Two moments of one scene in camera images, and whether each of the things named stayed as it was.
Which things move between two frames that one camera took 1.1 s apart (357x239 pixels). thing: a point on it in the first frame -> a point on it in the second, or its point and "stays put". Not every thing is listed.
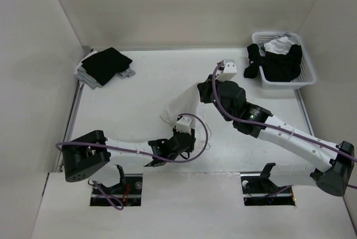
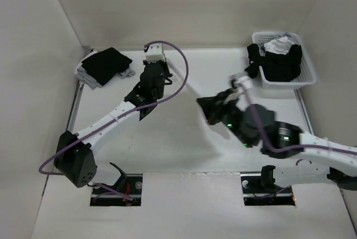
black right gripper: [205, 89] -> [211, 106]
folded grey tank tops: [81, 74] stays put
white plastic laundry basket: [307, 76] stays put
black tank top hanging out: [255, 61] stays put
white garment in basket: [279, 45] stays put
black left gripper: [189, 148] -> [168, 75]
